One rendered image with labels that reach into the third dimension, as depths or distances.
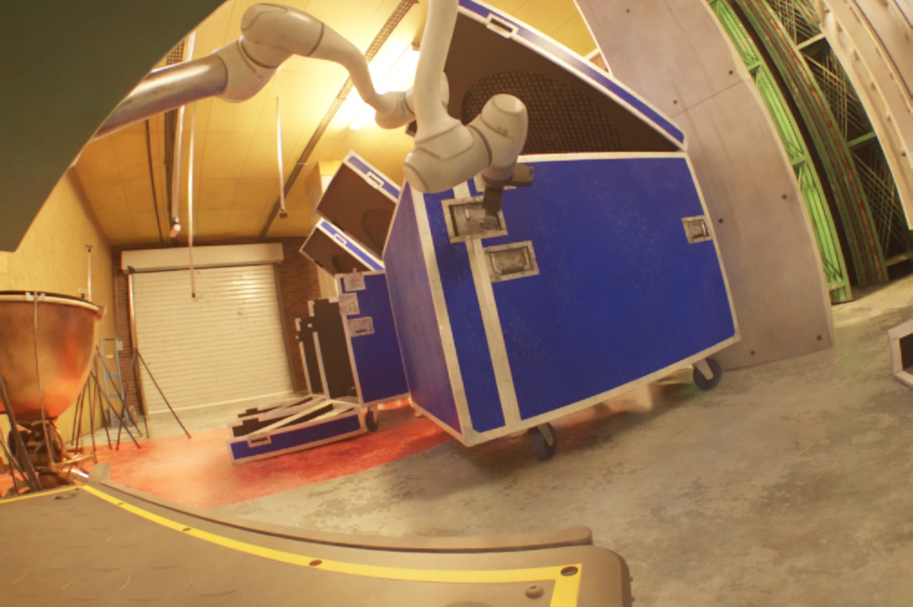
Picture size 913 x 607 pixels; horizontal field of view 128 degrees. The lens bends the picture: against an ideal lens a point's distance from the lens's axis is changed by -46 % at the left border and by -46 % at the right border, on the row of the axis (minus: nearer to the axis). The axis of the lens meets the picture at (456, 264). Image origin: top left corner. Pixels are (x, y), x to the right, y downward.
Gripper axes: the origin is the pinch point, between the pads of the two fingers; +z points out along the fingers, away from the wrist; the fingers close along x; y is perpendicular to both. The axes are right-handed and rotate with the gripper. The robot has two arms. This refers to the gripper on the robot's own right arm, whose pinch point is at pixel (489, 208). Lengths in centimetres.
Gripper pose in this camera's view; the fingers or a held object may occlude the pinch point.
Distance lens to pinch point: 113.8
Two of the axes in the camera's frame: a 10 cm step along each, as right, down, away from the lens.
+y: -9.9, -1.3, 0.3
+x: -1.3, 8.8, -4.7
